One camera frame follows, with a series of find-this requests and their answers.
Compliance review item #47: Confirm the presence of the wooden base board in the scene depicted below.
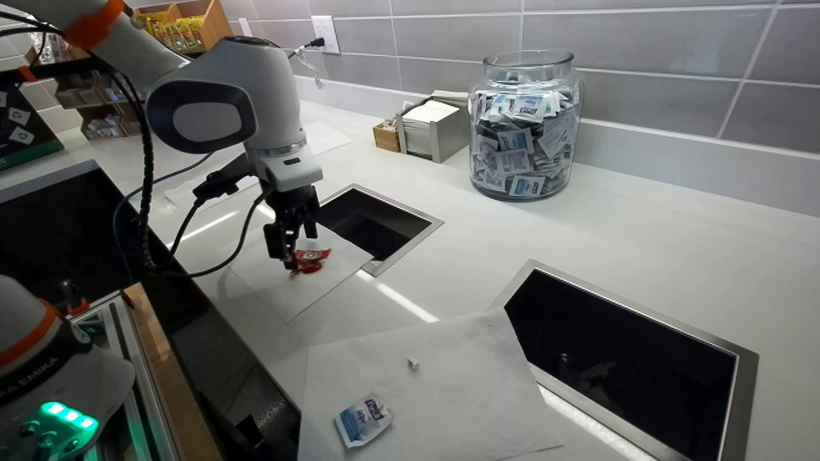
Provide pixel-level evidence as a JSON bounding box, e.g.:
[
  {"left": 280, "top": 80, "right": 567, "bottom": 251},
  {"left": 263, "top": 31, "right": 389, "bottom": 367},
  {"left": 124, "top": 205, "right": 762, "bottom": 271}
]
[{"left": 121, "top": 282, "right": 226, "bottom": 461}]

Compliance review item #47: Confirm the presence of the small steel waste bin opening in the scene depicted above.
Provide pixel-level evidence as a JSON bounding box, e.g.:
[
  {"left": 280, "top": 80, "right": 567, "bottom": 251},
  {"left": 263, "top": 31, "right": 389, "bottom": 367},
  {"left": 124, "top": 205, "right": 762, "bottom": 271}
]
[{"left": 312, "top": 181, "right": 445, "bottom": 278}]

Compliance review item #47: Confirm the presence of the white paper sheet with crumb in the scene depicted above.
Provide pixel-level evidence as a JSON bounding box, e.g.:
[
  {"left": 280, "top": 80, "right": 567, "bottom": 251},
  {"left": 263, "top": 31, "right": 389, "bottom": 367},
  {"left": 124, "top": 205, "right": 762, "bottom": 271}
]
[{"left": 294, "top": 308, "right": 572, "bottom": 461}]

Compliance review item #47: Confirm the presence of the wooden sachet tray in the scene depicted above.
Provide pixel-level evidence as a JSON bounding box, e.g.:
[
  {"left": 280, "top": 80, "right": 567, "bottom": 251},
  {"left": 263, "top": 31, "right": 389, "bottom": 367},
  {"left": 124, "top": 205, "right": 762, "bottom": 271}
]
[{"left": 370, "top": 117, "right": 407, "bottom": 157}]

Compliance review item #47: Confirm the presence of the blue white sachet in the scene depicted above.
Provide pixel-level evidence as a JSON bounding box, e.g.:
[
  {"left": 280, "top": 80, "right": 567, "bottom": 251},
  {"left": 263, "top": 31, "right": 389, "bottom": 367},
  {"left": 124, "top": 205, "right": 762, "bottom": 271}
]
[{"left": 330, "top": 391, "right": 396, "bottom": 453}]

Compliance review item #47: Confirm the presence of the red sachet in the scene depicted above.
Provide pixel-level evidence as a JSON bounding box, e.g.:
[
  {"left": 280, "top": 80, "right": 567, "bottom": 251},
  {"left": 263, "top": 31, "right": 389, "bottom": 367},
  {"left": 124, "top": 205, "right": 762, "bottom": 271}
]
[{"left": 286, "top": 246, "right": 334, "bottom": 277}]

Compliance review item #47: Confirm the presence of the cardboard box with yellow items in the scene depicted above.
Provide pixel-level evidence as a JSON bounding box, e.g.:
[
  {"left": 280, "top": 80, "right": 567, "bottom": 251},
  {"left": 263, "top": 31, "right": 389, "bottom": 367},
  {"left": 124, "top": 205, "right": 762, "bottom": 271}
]
[{"left": 132, "top": 0, "right": 235, "bottom": 57}]

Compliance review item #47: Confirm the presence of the glass jar of sachets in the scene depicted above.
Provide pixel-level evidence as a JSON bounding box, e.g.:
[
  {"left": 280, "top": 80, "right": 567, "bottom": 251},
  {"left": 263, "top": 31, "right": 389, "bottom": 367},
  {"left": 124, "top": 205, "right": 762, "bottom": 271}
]
[{"left": 466, "top": 48, "right": 583, "bottom": 205}]

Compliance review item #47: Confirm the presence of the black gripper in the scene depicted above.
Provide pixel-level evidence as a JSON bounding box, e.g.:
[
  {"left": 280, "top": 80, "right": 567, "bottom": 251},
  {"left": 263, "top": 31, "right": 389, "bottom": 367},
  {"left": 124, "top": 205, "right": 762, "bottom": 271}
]
[{"left": 262, "top": 181, "right": 334, "bottom": 268}]

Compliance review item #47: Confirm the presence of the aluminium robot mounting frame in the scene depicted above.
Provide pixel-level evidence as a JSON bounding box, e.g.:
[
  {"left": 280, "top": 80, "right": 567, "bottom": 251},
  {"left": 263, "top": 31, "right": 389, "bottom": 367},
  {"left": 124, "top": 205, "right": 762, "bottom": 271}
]
[{"left": 80, "top": 289, "right": 185, "bottom": 461}]

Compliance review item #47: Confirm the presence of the cluttered shelf with boxes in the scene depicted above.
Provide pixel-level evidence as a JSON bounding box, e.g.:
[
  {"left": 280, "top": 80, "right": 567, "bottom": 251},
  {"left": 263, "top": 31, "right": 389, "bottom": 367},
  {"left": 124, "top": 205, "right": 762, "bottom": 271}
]
[{"left": 0, "top": 31, "right": 149, "bottom": 175}]

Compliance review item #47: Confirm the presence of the metal napkin dispenser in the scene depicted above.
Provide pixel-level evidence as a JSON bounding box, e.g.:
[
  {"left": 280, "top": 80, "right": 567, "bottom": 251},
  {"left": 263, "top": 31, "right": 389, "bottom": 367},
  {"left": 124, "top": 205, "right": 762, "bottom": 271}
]
[{"left": 396, "top": 86, "right": 473, "bottom": 166}]

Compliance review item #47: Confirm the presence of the white wall outlet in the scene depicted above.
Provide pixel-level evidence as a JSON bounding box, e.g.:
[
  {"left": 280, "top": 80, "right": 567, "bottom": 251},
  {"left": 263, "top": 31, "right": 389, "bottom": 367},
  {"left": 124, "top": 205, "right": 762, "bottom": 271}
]
[{"left": 308, "top": 12, "right": 343, "bottom": 57}]

